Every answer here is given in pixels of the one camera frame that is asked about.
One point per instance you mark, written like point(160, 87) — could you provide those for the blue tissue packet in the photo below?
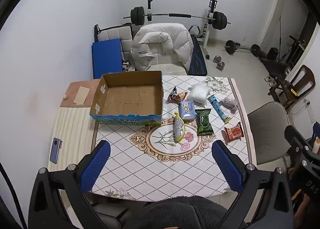
point(187, 110)

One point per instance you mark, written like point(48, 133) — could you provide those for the white upholstered chair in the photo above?
point(166, 69)

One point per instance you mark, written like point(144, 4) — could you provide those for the white pillow bag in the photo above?
point(199, 94)

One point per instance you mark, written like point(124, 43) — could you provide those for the blue folded mat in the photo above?
point(107, 57)

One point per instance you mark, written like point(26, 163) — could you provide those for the small red white box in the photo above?
point(125, 64)

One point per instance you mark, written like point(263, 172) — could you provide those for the black barbell with short bar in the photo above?
point(230, 45)

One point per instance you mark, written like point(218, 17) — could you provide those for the black exercise machine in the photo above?
point(272, 54)

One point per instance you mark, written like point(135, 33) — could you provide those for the white tufted cushion panel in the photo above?
point(115, 34)

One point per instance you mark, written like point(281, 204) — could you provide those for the black barbell with long bar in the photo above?
point(138, 16)

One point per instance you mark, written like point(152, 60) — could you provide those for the brown wooden board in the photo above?
point(93, 94)

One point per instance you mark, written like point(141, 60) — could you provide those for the chrome dumbbell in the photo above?
point(217, 59)
point(221, 66)

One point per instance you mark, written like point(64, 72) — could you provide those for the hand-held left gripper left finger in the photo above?
point(96, 166)

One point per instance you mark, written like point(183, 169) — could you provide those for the white down jacket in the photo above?
point(162, 44)

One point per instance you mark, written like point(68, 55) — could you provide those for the grey office chair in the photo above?
point(267, 129)

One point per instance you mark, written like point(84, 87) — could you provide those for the red snack packet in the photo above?
point(233, 132)

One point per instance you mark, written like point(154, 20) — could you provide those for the green snack packet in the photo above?
point(203, 122)

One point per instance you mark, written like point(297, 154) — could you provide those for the cream striped side table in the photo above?
point(72, 129)

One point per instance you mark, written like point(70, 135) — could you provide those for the silver yellow pouch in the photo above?
point(179, 127)

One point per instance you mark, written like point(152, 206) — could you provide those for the beige paper piece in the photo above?
point(81, 95)

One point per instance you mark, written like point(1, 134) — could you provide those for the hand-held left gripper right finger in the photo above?
point(227, 166)

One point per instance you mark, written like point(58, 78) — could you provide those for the blue smartphone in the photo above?
point(55, 150)

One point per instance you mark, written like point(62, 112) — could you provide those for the cardboard box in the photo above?
point(130, 99)

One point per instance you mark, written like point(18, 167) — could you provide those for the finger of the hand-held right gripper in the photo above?
point(296, 136)

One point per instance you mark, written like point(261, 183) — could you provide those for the dark wooden chair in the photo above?
point(303, 79)

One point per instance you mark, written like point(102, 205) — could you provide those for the black blue bench pad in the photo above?
point(198, 59)

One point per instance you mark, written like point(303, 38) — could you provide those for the blue tube packet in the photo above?
point(218, 107)

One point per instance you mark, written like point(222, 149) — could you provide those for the white weight bench rack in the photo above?
point(207, 36)

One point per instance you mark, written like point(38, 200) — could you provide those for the orange cartoon snack packet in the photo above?
point(176, 95)

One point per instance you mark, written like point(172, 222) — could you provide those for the grey plush toy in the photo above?
point(230, 104)

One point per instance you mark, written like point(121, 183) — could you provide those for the floral tablecloth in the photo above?
point(150, 164)

